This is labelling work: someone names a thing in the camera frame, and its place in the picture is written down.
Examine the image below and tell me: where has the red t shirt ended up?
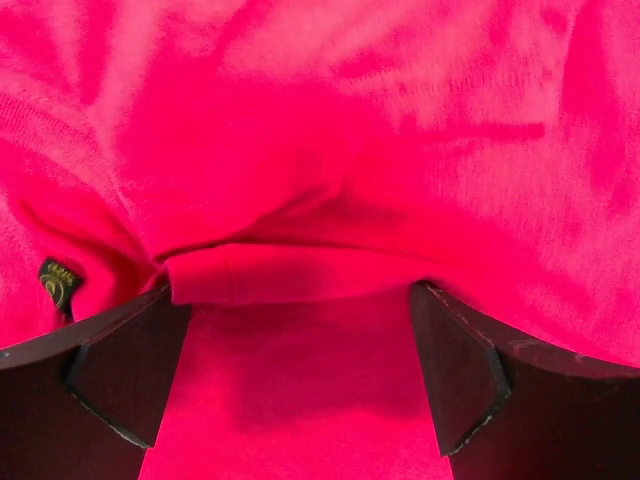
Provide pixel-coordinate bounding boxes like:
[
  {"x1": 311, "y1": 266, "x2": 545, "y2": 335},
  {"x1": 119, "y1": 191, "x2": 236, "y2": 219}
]
[{"x1": 1, "y1": 1, "x2": 639, "y2": 479}]

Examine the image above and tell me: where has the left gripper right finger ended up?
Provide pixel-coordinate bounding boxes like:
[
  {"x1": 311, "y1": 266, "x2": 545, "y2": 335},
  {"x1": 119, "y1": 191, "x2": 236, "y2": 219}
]
[{"x1": 410, "y1": 282, "x2": 639, "y2": 480}]

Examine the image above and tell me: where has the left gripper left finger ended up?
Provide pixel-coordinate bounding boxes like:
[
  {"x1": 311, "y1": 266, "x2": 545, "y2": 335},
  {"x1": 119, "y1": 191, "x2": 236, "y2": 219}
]
[{"x1": 1, "y1": 286, "x2": 191, "y2": 480}]

